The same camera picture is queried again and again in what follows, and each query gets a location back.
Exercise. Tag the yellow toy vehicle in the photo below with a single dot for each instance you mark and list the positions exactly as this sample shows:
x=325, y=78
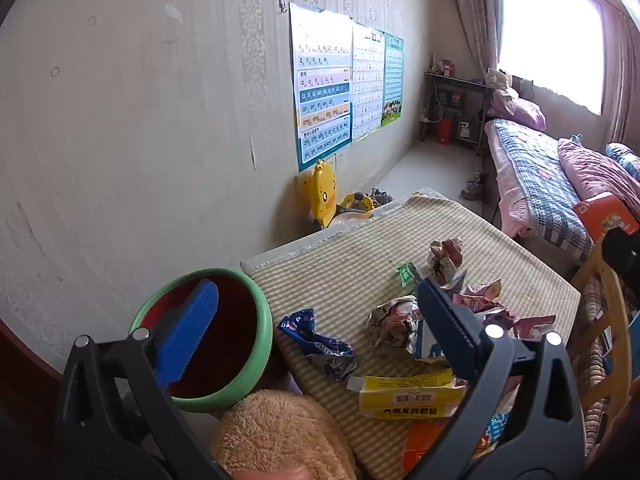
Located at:
x=352, y=205

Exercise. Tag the red picture book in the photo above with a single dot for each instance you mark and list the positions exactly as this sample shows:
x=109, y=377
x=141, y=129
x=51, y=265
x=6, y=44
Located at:
x=600, y=215

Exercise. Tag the white chart wall poster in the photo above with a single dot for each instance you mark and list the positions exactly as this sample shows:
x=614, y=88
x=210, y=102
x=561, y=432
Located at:
x=367, y=80

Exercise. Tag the yellow box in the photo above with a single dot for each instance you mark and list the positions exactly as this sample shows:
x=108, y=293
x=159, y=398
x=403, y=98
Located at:
x=400, y=392

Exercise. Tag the pair of grey shoes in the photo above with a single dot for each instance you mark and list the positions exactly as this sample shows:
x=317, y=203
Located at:
x=472, y=186

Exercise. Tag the blue snack wrapper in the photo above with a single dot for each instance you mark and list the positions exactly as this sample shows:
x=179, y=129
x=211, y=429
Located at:
x=320, y=347

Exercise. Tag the dark metal shelf rack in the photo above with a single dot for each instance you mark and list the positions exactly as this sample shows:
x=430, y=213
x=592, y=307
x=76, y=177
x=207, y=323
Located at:
x=460, y=90

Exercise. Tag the bed with plaid blanket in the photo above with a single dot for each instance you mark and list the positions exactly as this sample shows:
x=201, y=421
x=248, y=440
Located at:
x=535, y=175

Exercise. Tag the purple pillow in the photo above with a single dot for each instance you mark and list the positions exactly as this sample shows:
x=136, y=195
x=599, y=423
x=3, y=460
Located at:
x=517, y=107

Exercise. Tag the crumpled pink carton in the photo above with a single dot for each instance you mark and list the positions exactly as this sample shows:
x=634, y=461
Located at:
x=480, y=297

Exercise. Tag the yellow duck toy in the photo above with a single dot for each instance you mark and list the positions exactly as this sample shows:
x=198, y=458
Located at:
x=322, y=190

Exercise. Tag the grey paper ball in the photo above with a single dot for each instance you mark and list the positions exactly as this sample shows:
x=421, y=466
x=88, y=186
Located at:
x=395, y=322

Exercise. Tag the plaid chair cushion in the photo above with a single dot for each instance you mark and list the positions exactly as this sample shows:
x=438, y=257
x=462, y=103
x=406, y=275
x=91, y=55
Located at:
x=592, y=310

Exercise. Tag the crumpled brown paper ball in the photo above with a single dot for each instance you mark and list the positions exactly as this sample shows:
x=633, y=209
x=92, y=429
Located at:
x=445, y=260

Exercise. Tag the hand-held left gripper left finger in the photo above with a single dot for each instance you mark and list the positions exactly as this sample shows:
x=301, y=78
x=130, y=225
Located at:
x=187, y=332

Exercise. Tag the small green wrapper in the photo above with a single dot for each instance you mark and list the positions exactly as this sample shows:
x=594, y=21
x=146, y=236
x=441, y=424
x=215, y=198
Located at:
x=407, y=274

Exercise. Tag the green chart wall poster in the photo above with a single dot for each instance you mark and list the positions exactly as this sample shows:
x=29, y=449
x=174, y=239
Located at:
x=392, y=77

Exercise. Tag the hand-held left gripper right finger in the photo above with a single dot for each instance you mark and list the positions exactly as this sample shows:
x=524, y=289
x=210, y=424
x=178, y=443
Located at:
x=445, y=327

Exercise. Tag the orange blue snack packet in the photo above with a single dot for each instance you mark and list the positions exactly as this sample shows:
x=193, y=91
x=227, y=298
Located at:
x=425, y=440

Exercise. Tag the blue pinyin wall poster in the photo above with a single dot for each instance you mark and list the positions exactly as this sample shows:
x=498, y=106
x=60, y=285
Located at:
x=320, y=85

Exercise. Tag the folded blue white carton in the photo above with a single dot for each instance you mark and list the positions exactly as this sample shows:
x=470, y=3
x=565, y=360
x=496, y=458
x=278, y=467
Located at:
x=425, y=340

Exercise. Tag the tan plush cushion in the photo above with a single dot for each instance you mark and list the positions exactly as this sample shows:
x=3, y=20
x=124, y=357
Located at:
x=280, y=435

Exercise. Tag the pink quilt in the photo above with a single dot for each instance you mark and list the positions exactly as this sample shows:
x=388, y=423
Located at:
x=595, y=175

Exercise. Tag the patterned curtain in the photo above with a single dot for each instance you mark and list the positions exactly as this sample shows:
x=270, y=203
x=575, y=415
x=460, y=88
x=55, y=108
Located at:
x=475, y=15
x=625, y=80

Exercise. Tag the green rimmed red trash bin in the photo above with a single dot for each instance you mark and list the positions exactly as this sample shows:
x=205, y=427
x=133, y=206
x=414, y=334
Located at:
x=260, y=340

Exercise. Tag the bright window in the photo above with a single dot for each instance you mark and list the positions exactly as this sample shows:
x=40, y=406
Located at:
x=550, y=40

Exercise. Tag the wooden chair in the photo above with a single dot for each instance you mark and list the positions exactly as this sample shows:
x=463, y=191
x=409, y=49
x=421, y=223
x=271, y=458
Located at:
x=612, y=310

